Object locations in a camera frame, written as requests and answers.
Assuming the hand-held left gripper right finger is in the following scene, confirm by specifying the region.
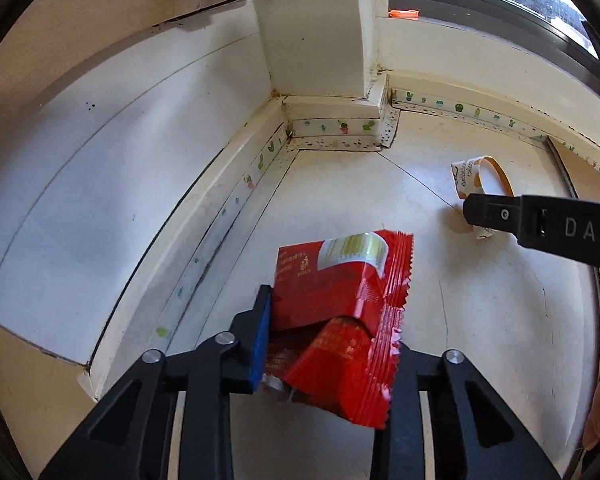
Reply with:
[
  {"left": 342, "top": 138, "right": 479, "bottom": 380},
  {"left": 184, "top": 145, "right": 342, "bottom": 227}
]
[{"left": 371, "top": 341, "right": 562, "bottom": 480}]

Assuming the red snack packet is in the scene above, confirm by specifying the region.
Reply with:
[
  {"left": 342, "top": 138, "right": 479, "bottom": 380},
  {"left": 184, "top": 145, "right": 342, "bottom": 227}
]
[{"left": 262, "top": 229, "right": 415, "bottom": 430}]

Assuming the white backsplash panel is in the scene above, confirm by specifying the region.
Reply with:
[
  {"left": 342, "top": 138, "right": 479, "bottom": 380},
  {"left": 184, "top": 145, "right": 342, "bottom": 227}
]
[{"left": 0, "top": 30, "right": 286, "bottom": 361}]

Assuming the brown cardboard sheet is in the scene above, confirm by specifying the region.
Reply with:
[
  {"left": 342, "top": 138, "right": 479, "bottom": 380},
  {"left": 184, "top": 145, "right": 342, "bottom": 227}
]
[{"left": 547, "top": 135, "right": 600, "bottom": 201}]

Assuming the white paper cup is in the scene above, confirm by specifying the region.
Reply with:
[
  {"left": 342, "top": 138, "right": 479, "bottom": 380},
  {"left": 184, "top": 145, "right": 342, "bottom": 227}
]
[{"left": 450, "top": 156, "right": 515, "bottom": 241}]

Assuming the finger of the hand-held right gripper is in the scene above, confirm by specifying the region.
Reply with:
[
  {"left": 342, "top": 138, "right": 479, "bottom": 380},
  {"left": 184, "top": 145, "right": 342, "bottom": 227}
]
[{"left": 461, "top": 192, "right": 600, "bottom": 278}]

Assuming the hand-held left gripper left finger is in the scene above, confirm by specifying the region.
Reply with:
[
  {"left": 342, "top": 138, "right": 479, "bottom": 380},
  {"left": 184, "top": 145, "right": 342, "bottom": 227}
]
[{"left": 39, "top": 284, "right": 273, "bottom": 480}]

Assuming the dark window frame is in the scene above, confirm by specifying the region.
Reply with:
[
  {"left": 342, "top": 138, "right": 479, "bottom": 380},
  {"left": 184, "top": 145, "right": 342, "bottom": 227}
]
[{"left": 385, "top": 0, "right": 600, "bottom": 81}]

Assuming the cactus print sealing tape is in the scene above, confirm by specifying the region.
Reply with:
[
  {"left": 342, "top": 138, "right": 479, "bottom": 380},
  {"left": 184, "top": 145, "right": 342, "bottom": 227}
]
[{"left": 155, "top": 87, "right": 600, "bottom": 341}]

